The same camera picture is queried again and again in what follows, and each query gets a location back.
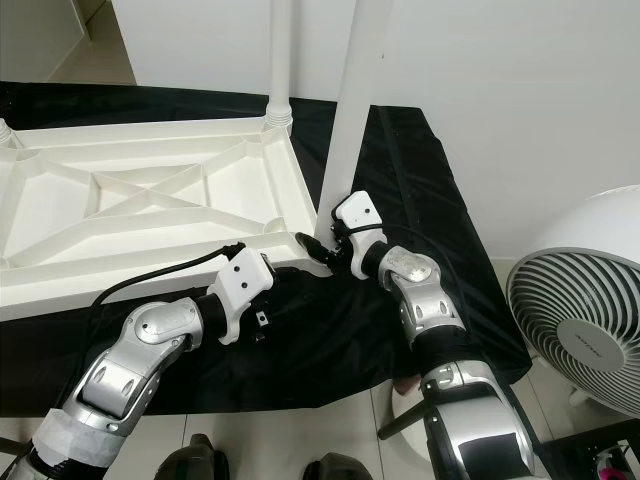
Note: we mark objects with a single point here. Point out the black metal table leg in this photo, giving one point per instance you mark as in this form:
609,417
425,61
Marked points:
400,418

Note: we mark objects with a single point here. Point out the dark grey robot left foot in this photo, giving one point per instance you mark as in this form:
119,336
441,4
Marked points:
192,460

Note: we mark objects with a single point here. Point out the black tablecloth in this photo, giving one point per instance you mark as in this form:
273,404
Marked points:
320,360

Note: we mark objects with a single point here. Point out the small pink object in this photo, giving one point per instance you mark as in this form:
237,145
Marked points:
408,383

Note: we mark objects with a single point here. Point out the white plastic table top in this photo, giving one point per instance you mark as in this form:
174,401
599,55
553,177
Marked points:
80,210

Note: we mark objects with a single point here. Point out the dark grey robot foot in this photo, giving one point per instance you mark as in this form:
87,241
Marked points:
192,460
338,470

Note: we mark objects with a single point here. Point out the white round floor base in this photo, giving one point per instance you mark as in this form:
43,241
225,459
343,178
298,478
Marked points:
405,400

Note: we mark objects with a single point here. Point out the dark grey robot right foot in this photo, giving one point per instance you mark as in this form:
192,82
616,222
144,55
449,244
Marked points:
338,470

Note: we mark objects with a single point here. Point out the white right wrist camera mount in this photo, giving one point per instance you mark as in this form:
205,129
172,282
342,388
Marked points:
360,210

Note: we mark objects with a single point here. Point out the white floor fan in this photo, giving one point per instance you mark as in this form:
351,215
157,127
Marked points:
580,305

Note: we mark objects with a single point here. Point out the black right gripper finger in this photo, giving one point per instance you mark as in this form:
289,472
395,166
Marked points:
312,250

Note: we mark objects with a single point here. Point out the magenta round object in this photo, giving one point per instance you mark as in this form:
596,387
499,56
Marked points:
615,460

